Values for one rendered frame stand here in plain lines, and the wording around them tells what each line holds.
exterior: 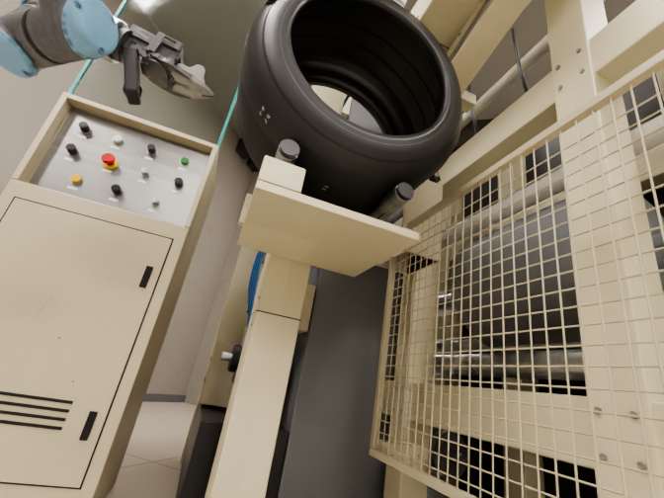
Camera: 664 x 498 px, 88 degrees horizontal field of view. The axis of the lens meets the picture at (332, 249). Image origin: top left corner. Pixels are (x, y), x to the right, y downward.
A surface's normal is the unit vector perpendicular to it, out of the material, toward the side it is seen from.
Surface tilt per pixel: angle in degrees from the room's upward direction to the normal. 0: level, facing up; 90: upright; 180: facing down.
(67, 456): 90
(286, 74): 97
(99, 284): 90
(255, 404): 90
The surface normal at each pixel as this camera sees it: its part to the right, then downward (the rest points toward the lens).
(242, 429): 0.34, -0.30
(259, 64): -0.43, -0.08
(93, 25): 0.96, 0.11
